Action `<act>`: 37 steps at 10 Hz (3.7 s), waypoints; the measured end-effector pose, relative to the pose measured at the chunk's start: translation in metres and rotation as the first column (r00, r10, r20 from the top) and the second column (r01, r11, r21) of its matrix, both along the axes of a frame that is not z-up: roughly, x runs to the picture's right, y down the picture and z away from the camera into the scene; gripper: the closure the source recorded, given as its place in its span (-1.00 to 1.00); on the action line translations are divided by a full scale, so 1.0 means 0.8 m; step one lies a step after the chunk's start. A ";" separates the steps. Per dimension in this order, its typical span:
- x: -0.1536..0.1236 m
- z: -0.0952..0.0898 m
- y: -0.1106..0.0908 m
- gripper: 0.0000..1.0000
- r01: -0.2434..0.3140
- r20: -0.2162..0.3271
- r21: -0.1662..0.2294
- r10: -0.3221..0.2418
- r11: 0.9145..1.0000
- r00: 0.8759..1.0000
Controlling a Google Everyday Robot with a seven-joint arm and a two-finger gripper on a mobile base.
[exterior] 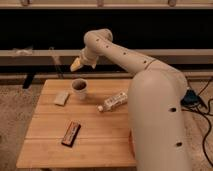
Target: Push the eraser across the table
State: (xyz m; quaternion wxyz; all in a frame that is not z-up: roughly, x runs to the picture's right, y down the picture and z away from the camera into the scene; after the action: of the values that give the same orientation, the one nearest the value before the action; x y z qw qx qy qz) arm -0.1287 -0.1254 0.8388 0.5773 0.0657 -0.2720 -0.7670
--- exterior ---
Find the yellow-tipped gripper finger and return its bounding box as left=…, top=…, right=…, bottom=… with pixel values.
left=70, top=58, right=82, bottom=72

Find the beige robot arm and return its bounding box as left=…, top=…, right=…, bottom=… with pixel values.
left=70, top=29, right=192, bottom=171

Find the wooden bench rail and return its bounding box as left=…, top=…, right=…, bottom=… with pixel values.
left=0, top=49, right=213, bottom=66

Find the blue power adapter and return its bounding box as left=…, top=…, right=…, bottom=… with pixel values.
left=181, top=89, right=199, bottom=106

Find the paper cup with brown liquid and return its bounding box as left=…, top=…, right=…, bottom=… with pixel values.
left=71, top=78, right=87, bottom=100

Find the beige sponge block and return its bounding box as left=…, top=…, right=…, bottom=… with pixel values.
left=54, top=91, right=69, bottom=106

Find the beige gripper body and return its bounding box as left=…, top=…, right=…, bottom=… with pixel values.
left=80, top=47, right=99, bottom=68

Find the black and orange eraser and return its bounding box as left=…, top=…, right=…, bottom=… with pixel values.
left=61, top=122, right=81, bottom=147

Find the wooden table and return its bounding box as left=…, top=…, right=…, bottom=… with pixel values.
left=17, top=79, right=135, bottom=168

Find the clear plastic bottle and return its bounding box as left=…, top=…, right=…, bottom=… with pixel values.
left=97, top=92, right=128, bottom=112

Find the black cable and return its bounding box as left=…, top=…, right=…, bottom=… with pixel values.
left=181, top=77, right=213, bottom=168

